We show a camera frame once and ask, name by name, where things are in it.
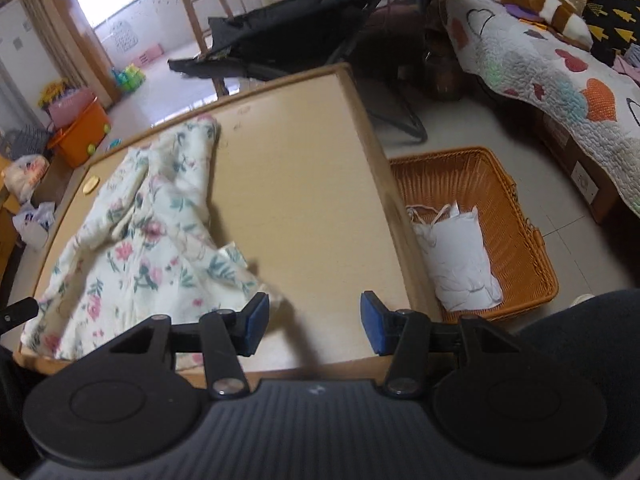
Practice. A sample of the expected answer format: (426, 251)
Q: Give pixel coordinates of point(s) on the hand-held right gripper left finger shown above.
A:
(256, 322)

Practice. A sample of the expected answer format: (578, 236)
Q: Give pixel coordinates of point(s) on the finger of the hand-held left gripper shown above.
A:
(17, 310)

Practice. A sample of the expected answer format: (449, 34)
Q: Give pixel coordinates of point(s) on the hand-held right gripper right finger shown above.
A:
(374, 322)

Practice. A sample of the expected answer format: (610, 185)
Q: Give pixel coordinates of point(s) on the white floral shirt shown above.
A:
(150, 240)

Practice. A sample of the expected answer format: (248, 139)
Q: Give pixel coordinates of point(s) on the pile of pastel clothes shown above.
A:
(630, 62)

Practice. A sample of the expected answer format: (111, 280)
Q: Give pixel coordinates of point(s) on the white plastic bag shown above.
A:
(35, 225)

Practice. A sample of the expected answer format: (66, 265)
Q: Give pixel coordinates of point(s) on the white folded garment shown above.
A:
(460, 255)

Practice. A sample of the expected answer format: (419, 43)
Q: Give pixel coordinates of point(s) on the open cardboard box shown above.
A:
(57, 187)

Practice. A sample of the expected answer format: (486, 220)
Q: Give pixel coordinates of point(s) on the clear stuffed plastic bag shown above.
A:
(25, 175)

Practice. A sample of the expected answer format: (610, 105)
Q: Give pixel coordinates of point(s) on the wooden low table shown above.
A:
(300, 185)

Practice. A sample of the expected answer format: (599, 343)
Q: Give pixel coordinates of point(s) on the yellow round disc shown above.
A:
(91, 185)

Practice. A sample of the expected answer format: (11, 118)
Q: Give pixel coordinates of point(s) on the orange wicker basket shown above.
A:
(500, 200)

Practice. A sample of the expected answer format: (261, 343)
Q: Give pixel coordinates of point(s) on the orange storage bin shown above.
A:
(80, 132)

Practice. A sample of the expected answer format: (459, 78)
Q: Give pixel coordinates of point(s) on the pink plastic basket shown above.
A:
(70, 105)

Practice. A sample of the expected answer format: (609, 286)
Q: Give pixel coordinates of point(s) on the yellow artificial flowers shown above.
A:
(55, 91)

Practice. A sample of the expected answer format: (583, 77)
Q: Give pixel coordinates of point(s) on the glass jar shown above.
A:
(442, 77)

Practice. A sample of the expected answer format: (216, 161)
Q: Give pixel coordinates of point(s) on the brown cardboard box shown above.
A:
(570, 160)

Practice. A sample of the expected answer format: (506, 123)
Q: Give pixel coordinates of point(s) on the green toy bowling pin set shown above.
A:
(129, 79)

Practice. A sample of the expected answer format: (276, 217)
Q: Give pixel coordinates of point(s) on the white standing air conditioner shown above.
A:
(20, 40)

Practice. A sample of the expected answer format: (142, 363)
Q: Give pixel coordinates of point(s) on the pink step stool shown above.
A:
(150, 55)

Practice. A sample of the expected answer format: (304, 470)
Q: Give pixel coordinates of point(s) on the beige curtain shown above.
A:
(55, 25)

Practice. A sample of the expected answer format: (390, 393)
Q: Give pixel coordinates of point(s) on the grey folding lounge chair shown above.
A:
(300, 25)

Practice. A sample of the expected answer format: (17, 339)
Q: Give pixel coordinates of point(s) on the heart print quilted blanket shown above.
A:
(540, 70)

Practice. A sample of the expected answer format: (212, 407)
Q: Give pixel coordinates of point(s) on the wooden bar stool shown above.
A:
(192, 5)

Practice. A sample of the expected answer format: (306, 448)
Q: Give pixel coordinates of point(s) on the brown white plush toy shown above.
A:
(550, 7)

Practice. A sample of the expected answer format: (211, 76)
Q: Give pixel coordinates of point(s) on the black gold-print pillow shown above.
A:
(615, 15)

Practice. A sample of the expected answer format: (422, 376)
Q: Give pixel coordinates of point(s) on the wall chart poster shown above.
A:
(122, 36)

